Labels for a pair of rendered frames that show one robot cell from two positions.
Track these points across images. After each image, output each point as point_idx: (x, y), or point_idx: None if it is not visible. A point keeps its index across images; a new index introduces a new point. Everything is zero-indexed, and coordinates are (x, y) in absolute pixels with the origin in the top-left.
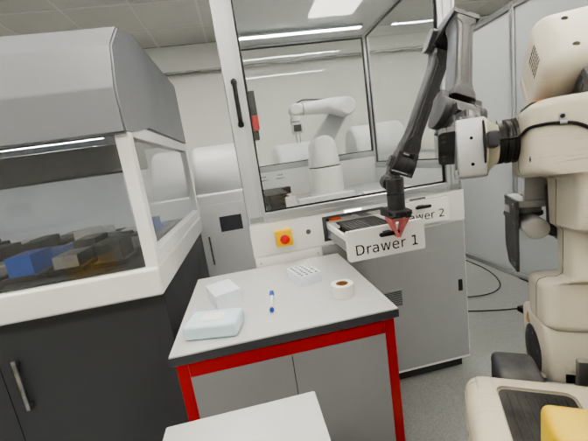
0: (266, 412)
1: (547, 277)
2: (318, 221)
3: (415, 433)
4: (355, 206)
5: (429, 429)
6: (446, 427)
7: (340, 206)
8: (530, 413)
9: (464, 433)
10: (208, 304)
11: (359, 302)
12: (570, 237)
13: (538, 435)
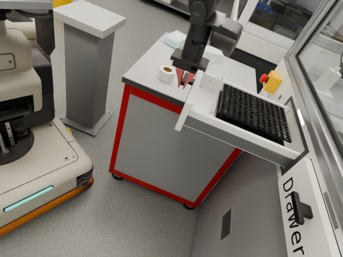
0: (107, 24)
1: (14, 26)
2: (287, 96)
3: (142, 226)
4: (304, 115)
5: (138, 237)
6: (130, 250)
7: (304, 101)
8: (19, 17)
9: (118, 256)
10: None
11: (148, 74)
12: None
13: (16, 13)
